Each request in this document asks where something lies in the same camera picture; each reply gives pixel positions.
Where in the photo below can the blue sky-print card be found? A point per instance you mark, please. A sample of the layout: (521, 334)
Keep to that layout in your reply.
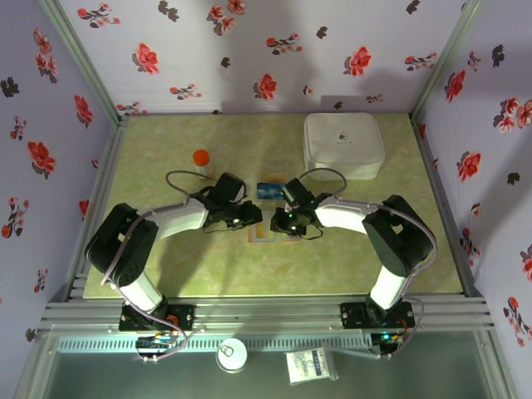
(269, 192)

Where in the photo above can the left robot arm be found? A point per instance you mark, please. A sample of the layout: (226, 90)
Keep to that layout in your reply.
(124, 245)

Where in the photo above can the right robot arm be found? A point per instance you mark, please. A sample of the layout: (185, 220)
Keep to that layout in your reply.
(399, 237)

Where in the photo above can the orange-capped pill bottle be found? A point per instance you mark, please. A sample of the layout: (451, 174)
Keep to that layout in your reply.
(202, 162)

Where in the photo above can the white zip case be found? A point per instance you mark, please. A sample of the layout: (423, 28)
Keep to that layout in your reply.
(345, 145)

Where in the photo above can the silver tin can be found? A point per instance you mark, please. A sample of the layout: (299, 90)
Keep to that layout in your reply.
(232, 354)

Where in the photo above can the white tissue packet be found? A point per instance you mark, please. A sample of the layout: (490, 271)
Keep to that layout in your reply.
(311, 365)

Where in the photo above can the aluminium cross rail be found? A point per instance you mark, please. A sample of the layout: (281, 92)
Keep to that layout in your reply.
(266, 313)

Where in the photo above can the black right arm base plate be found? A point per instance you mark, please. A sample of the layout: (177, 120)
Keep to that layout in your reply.
(353, 316)

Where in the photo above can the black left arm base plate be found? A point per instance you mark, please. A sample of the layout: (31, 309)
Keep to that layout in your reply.
(183, 316)

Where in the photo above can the aluminium side rail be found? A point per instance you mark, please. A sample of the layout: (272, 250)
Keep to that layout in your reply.
(106, 166)
(440, 208)

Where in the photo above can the aluminium corner post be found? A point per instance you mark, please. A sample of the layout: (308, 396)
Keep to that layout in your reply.
(446, 54)
(83, 58)

